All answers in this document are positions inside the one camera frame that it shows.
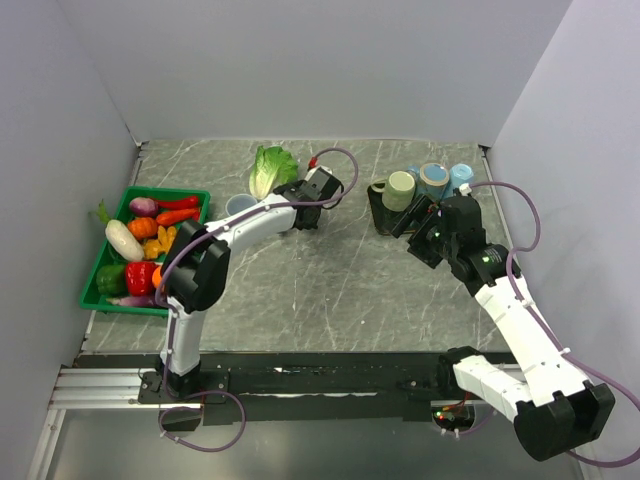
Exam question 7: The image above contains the green lettuce toy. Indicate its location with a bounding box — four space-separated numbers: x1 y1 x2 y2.
249 146 299 200

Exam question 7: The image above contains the red chili toy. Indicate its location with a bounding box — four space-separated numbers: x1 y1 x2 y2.
155 196 200 210

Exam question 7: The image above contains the black gold-rimmed tray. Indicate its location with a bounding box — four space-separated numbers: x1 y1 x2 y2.
367 184 403 236

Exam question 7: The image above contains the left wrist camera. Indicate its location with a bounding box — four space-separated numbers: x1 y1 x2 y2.
304 156 332 189

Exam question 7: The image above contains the white radish toy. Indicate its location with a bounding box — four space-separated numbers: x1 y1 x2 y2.
105 219 144 262

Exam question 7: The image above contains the orange carrot toy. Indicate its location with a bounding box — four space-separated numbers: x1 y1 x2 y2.
155 208 200 227

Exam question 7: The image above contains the pale blue mug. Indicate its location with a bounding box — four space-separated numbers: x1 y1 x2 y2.
442 163 474 199

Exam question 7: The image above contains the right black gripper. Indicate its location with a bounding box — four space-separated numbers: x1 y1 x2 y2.
382 194 458 269

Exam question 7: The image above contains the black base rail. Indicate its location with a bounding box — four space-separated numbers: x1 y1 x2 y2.
138 352 476 426

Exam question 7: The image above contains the grey plastic measuring cup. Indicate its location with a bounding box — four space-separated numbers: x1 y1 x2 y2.
225 193 258 218

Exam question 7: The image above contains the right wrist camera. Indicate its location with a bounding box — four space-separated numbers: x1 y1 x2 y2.
454 183 472 197

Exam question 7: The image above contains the blue butterfly mug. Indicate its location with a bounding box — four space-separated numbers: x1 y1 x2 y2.
419 163 450 200

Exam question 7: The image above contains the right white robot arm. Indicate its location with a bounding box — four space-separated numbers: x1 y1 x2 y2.
391 195 615 461

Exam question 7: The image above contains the green ceramic mug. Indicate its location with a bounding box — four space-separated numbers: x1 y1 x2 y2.
370 171 416 212

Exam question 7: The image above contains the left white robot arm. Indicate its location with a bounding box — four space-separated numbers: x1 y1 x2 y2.
159 167 344 402

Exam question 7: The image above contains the green bell pepper toy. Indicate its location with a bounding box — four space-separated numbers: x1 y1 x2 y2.
96 264 127 296

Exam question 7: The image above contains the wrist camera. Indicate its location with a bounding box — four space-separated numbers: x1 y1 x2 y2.
454 183 472 197
304 156 332 189

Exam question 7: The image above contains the red bell pepper toy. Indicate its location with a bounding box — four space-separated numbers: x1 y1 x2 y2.
125 261 157 296

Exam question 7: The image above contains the yellow ginger toy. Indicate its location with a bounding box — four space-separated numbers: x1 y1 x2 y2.
143 226 177 260

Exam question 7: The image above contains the purple onion toy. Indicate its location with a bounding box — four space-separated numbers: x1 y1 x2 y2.
129 197 159 218

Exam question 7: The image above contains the orange pumpkin toy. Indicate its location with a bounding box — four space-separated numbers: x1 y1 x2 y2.
127 217 158 241

